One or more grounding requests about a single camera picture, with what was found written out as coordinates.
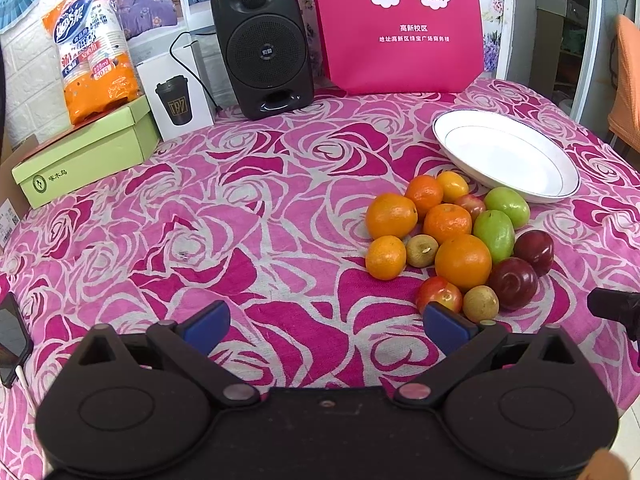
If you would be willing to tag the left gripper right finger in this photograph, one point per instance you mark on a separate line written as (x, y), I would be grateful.
(467, 347)

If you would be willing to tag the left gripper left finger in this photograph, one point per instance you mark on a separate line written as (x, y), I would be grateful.
(186, 346)

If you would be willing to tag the brown kiwi front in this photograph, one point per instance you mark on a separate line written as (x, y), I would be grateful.
(480, 303)

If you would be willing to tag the brown kiwi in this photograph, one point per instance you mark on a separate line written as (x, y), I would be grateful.
(421, 251)
(480, 303)

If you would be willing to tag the red yellow apple front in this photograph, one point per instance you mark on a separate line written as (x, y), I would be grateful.
(439, 290)

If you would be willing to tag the dark red plum front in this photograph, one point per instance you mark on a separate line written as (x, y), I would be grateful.
(515, 283)

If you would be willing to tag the dark red plum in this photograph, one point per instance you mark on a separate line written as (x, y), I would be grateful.
(537, 248)
(515, 283)

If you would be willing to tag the large orange front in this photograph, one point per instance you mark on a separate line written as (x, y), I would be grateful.
(463, 260)

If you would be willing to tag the large orange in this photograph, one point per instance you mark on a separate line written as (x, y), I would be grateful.
(391, 214)
(463, 260)

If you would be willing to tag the dark red plum back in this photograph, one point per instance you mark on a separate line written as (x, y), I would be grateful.
(537, 248)

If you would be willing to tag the small orange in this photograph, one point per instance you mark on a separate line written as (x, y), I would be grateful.
(386, 258)

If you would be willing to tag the green apple front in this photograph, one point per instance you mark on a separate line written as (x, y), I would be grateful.
(495, 229)

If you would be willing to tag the green apple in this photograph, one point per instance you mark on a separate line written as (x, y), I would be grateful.
(510, 203)
(495, 229)

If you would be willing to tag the mandarin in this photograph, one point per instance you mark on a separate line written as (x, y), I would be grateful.
(425, 192)
(447, 220)

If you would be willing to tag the small red apple back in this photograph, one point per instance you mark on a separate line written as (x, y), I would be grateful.
(472, 204)

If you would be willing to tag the green apple back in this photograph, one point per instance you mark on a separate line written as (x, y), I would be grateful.
(510, 203)

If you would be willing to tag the yellow orange small fruit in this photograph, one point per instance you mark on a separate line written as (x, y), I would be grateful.
(453, 186)

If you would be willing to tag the mandarin back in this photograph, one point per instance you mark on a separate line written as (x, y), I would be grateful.
(425, 192)

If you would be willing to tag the pink rose tablecloth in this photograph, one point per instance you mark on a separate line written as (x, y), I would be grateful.
(269, 217)

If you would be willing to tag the black phone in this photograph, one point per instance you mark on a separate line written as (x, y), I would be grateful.
(15, 342)

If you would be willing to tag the orange chair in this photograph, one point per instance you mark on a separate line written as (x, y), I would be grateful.
(623, 120)

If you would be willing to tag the white ceramic plate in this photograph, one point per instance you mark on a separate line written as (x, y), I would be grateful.
(497, 150)

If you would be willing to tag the green shoe box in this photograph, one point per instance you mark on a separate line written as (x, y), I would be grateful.
(116, 141)

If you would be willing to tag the cardboard box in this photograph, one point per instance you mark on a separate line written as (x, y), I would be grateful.
(12, 199)

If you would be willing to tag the white coffee cup box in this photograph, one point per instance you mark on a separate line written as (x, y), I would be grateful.
(177, 92)

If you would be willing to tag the orange paper cup pack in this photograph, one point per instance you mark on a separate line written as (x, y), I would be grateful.
(95, 64)

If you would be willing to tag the pink tote bag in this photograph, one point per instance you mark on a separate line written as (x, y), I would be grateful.
(401, 46)

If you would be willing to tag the black speaker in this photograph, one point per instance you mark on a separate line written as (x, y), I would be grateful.
(265, 51)

